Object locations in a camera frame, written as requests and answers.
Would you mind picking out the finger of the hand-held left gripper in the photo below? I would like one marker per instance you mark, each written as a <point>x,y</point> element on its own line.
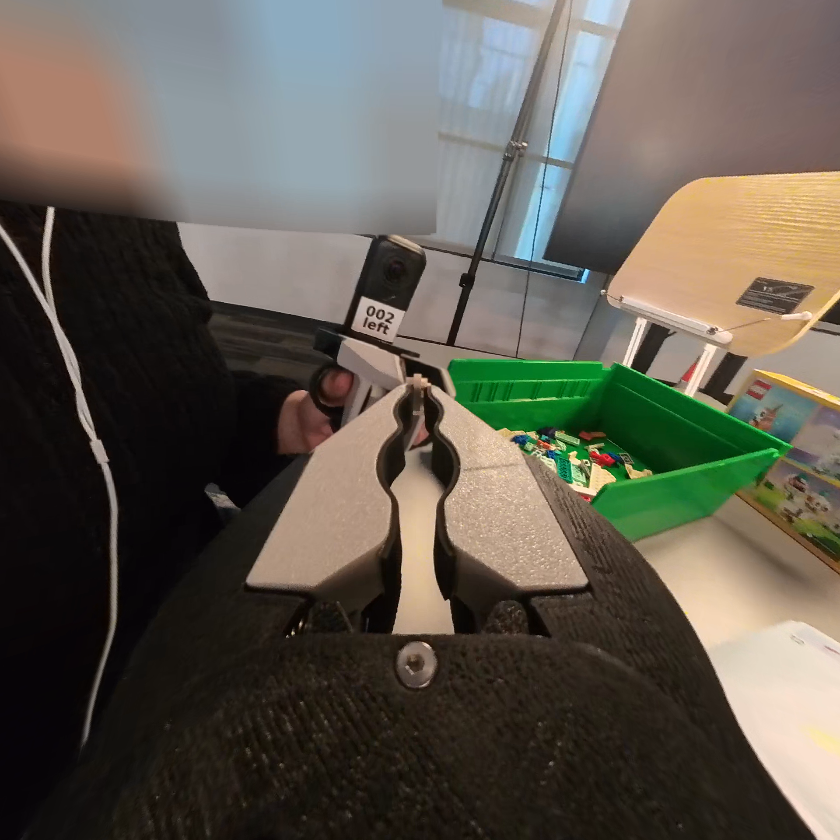
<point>436,375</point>

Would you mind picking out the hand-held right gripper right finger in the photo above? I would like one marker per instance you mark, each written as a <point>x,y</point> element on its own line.
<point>518,525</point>

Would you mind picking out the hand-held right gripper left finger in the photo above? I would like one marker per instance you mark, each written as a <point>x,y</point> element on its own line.
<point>315,525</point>

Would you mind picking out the small beige lego piece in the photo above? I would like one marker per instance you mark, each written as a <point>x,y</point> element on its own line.
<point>420,384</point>

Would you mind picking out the green plastic bin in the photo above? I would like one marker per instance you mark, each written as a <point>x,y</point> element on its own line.
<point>689,479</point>

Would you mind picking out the pile of mixed lego pieces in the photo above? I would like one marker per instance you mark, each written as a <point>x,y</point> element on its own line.
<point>590,469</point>

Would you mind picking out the person's left hand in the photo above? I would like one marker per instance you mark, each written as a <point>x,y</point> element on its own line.
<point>302,426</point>

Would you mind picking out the black light stand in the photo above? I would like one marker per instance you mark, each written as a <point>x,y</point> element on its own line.
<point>518,145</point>

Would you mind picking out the large window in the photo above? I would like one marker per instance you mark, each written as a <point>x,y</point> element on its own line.
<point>472,79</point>

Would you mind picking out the person in black sweater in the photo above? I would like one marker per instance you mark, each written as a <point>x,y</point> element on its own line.
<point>131,394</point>

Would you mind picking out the yellow printed toy box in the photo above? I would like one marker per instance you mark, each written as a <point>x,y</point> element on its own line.
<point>800,459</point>

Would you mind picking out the white instruction booklet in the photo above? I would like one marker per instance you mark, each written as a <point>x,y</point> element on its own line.
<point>774,709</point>

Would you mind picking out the tilting wooden table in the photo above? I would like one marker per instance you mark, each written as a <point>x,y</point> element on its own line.
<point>735,236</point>

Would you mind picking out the large dark display screen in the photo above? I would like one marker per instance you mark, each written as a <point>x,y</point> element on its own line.
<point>689,98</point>

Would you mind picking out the yellow sticky note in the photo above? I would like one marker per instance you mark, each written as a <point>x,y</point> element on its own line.
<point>823,741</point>

